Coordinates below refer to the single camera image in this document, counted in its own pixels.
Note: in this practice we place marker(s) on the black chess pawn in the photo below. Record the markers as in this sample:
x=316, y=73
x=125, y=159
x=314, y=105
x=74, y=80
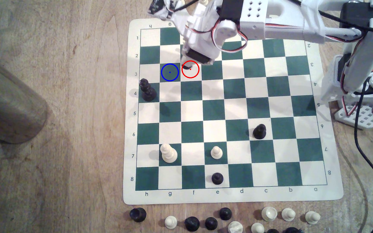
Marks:
x=211, y=223
x=186, y=67
x=217, y=178
x=259, y=132
x=225, y=214

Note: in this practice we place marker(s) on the white chess pawn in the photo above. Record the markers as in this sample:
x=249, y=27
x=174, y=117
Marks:
x=216, y=152
x=171, y=222
x=312, y=217
x=288, y=214

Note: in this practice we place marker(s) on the taped gripper camera module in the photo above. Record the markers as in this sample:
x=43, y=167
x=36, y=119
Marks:
x=161, y=9

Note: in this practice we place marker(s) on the white chess knight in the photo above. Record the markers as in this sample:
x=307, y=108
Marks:
x=235, y=227

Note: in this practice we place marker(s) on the green and white chess mat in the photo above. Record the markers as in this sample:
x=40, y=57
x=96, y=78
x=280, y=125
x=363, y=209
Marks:
x=235, y=129

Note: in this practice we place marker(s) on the white chess rook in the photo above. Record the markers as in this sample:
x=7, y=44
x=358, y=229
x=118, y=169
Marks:
x=269, y=214

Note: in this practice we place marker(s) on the black chess piece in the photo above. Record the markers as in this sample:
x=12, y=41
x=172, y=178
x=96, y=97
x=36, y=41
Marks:
x=291, y=230
x=192, y=224
x=272, y=231

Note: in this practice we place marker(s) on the white chess piece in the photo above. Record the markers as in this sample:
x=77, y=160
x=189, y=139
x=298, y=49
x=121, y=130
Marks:
x=257, y=228

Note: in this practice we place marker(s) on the black chess rook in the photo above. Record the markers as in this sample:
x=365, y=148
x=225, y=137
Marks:
x=138, y=215

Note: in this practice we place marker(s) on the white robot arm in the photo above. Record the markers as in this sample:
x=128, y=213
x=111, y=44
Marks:
x=287, y=22

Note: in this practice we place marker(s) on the wooden cylindrical post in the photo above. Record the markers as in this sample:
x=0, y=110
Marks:
x=10, y=103

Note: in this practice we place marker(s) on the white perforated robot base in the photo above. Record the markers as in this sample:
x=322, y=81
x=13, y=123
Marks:
x=364, y=118

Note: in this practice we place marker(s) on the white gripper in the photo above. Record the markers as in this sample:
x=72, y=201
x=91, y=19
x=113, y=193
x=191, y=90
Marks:
x=197, y=56

